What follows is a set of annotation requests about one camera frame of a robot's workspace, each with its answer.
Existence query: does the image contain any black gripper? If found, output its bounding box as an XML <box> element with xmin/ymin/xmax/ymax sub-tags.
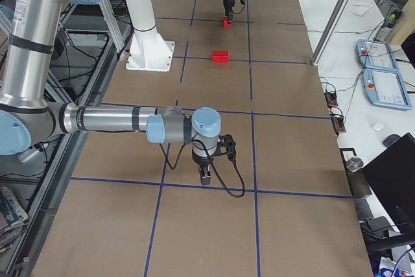
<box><xmin>192</xmin><ymin>151</ymin><xmax>213</xmax><ymax>186</ymax></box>
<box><xmin>223</xmin><ymin>0</ymin><xmax>235</xmax><ymax>25</ymax></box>

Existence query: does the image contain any red cube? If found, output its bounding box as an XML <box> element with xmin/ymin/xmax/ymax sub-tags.
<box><xmin>211</xmin><ymin>51</ymin><xmax>221</xmax><ymax>63</ymax></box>
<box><xmin>220</xmin><ymin>51</ymin><xmax>230</xmax><ymax>63</ymax></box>
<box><xmin>222</xmin><ymin>16</ymin><xmax>231</xmax><ymax>28</ymax></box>

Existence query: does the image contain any brown paper table cover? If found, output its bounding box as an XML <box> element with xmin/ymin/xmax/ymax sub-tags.
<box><xmin>32</xmin><ymin>0</ymin><xmax>374</xmax><ymax>277</ymax></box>

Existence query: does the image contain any upper teach pendant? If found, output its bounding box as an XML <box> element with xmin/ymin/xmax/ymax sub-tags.
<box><xmin>356</xmin><ymin>39</ymin><xmax>399</xmax><ymax>71</ymax></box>

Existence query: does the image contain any teach pendant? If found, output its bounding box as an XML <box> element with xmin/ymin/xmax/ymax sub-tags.
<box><xmin>356</xmin><ymin>39</ymin><xmax>399</xmax><ymax>71</ymax></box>
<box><xmin>362</xmin><ymin>68</ymin><xmax>412</xmax><ymax>111</ymax></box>

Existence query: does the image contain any metal cup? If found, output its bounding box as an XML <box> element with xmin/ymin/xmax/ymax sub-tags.
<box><xmin>345</xmin><ymin>156</ymin><xmax>364</xmax><ymax>173</ymax></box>

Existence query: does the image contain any lower teach pendant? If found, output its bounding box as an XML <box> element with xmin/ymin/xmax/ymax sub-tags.
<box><xmin>362</xmin><ymin>68</ymin><xmax>412</xmax><ymax>111</ymax></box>

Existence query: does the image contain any black laptop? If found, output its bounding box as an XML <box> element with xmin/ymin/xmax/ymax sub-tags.
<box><xmin>362</xmin><ymin>133</ymin><xmax>414</xmax><ymax>233</ymax></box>

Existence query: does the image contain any black computer mouse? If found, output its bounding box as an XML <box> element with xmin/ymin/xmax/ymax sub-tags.
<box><xmin>382</xmin><ymin>134</ymin><xmax>401</xmax><ymax>148</ymax></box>

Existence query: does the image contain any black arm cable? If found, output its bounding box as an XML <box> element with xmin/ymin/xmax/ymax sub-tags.
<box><xmin>158</xmin><ymin>137</ymin><xmax>246</xmax><ymax>199</ymax></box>

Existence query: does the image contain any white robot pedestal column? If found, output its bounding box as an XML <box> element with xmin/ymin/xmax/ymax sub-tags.
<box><xmin>126</xmin><ymin>0</ymin><xmax>175</xmax><ymax>72</ymax></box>

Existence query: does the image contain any aluminium frame post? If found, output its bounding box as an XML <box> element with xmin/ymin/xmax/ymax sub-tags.
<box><xmin>311</xmin><ymin>0</ymin><xmax>350</xmax><ymax>66</ymax></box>

